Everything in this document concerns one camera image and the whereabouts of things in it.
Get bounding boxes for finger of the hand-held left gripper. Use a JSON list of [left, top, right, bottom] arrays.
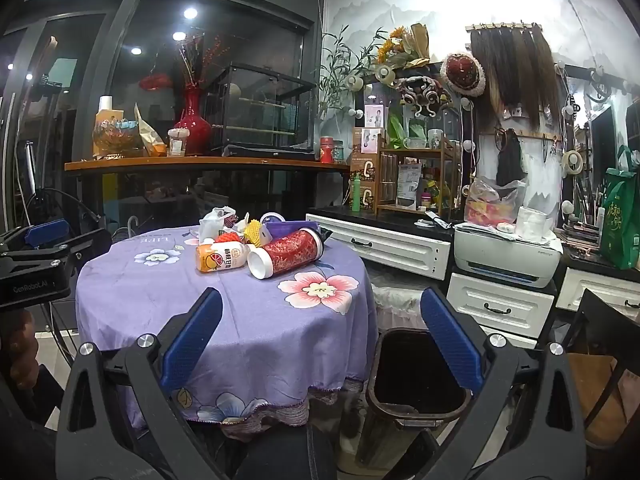
[[0, 219, 68, 253], [60, 227, 115, 273]]

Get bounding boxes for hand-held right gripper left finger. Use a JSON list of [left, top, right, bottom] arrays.
[[55, 287, 236, 480]]

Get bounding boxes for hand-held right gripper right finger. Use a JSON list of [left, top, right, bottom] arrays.
[[400, 287, 588, 480]]

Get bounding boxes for dark brown trash bin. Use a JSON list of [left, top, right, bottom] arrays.
[[357, 327, 473, 471]]

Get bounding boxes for orange pill bottle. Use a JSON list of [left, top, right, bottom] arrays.
[[195, 241, 251, 274]]

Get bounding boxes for white plastic bag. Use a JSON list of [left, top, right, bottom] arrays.
[[198, 206, 238, 241]]

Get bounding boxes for yellow foam fruit net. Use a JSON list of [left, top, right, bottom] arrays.
[[242, 219, 268, 248]]

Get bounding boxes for red patterned canister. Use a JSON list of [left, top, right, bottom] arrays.
[[247, 227, 326, 281]]

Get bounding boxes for purple packet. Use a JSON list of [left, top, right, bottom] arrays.
[[265, 220, 321, 243]]

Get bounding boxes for person's left hand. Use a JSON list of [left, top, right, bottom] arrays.
[[0, 310, 40, 396]]

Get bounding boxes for purple floral tablecloth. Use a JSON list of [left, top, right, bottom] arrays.
[[75, 220, 378, 428]]

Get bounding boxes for frilled stool cover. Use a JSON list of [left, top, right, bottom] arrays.
[[370, 282, 426, 331]]

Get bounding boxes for white printer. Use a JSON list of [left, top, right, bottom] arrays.
[[452, 222, 563, 288]]

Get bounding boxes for patterned gift basket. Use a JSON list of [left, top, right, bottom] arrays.
[[92, 109, 146, 158]]

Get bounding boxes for long white drawer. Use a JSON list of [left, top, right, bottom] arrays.
[[312, 215, 453, 281]]

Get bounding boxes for paper snack bag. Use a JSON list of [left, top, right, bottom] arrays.
[[134, 102, 168, 157]]

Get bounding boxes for wooden counter shelf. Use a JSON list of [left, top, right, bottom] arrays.
[[64, 155, 351, 176]]

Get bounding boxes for dark cloth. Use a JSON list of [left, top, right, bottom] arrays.
[[235, 427, 338, 480]]

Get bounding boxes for white tissue roll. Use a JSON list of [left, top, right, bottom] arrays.
[[515, 206, 551, 241]]

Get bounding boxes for clear plastic snack bag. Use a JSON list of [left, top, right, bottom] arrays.
[[462, 176, 528, 226]]

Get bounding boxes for black chair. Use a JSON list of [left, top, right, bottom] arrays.
[[565, 287, 640, 451]]

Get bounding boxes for red vase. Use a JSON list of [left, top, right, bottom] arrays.
[[173, 85, 213, 157]]

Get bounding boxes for brown printed box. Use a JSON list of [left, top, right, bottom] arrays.
[[350, 157, 381, 183], [350, 182, 379, 212]]

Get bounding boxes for wooden desktop rack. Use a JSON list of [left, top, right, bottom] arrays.
[[376, 135, 458, 218]]

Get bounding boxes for red branches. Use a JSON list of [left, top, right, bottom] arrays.
[[177, 32, 226, 88]]

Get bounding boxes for green tote bag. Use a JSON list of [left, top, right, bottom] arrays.
[[599, 145, 640, 271]]

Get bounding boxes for glass display case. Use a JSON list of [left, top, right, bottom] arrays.
[[202, 62, 318, 161]]

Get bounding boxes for white round disc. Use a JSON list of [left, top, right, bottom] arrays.
[[561, 150, 583, 178]]

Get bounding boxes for pink box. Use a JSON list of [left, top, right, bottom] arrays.
[[352, 127, 385, 155]]

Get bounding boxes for lion dance mask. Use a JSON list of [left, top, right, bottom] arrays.
[[397, 75, 453, 118]]

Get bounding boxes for red fur-trimmed hat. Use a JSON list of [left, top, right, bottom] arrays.
[[440, 52, 487, 96]]

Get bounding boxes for row of hanging hair wefts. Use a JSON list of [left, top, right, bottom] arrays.
[[470, 22, 563, 133]]

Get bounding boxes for green leafy branches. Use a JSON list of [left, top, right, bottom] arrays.
[[317, 27, 386, 121]]

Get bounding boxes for dried flower bouquet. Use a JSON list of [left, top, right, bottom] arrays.
[[375, 24, 431, 71]]

